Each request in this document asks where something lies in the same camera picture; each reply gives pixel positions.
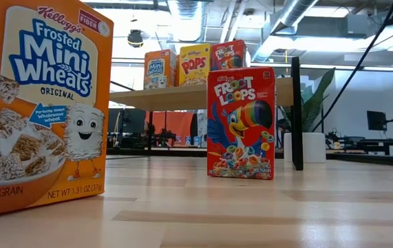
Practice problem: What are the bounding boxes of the red Froot Loops cereal box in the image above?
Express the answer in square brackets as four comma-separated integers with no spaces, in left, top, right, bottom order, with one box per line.
[211,39,248,72]
[206,66,277,180]

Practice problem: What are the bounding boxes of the yellow Corn Pops cereal box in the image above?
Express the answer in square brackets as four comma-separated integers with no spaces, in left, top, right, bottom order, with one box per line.
[178,43,213,87]

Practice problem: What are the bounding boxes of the orange Frosted Mini Wheats box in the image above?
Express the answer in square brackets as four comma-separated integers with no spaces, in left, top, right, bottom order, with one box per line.
[0,0,115,220]
[143,49,179,90]

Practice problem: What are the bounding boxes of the wooden shelf black metal legs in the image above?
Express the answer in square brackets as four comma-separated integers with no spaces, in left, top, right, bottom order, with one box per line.
[108,56,304,172]

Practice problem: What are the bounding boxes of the white patterned panel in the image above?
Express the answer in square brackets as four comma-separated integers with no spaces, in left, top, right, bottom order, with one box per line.
[196,109,208,149]

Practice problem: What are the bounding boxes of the large black screen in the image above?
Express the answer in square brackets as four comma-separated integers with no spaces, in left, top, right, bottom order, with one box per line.
[108,108,147,134]

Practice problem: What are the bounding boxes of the black round ceiling lamp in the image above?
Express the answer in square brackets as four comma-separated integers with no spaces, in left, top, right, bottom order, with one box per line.
[127,29,145,48]

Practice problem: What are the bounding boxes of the green plant in white pot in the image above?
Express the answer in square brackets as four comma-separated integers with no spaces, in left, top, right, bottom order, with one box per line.
[277,68,337,164]

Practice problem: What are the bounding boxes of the black desk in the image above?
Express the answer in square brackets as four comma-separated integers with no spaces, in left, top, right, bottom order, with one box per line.
[326,136,393,156]

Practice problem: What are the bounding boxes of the black computer monitor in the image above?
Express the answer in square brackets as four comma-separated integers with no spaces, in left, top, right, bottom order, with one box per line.
[366,110,388,132]

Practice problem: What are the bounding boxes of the orange wall panel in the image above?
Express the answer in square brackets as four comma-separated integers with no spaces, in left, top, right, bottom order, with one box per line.
[144,110,197,147]

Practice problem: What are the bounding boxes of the silver ventilation duct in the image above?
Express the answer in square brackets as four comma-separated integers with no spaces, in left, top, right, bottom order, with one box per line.
[253,0,317,61]

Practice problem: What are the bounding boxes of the long black hanging cable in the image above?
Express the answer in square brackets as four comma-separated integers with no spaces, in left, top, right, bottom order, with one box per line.
[311,0,393,134]

